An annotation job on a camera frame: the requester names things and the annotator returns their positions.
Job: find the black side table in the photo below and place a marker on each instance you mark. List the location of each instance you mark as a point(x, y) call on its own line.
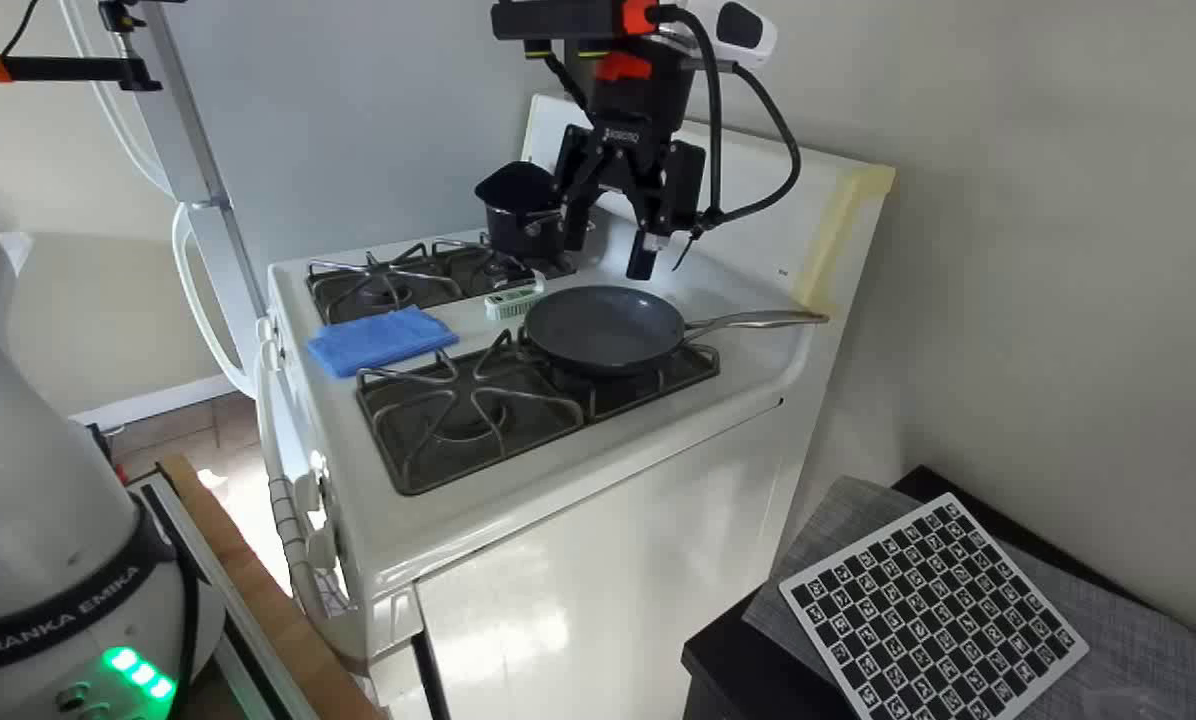
point(729, 672)

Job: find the white refrigerator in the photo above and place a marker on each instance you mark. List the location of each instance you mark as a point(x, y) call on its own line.
point(357, 120)

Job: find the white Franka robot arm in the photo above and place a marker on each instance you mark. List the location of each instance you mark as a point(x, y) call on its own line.
point(37, 535)

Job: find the grey checked dish towel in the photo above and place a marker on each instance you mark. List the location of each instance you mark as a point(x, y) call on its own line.
point(311, 563)

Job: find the black stove grate under pan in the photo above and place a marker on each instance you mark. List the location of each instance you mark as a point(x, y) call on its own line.
point(461, 443)

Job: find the dark metal saucepan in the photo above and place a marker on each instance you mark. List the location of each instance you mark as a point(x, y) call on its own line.
point(523, 236)

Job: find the black stove grate under pot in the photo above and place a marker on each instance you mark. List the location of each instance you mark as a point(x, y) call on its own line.
point(381, 284)

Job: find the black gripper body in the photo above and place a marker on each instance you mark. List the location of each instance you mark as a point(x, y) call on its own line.
point(638, 114)

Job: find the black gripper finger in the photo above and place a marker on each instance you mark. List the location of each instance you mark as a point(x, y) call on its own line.
point(679, 186)
point(583, 186)

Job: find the black cloth over saucepan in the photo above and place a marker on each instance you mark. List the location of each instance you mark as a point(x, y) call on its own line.
point(517, 186)

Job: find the white gas stove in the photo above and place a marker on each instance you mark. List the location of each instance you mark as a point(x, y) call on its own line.
point(596, 587)

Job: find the blue striped cleaning towel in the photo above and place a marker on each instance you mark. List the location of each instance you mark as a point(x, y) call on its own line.
point(381, 342)

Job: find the black-white calibration checkerboard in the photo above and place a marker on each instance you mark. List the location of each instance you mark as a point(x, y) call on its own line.
point(929, 612)

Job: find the aluminium robot stand frame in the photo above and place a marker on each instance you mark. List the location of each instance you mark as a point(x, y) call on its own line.
point(231, 624)

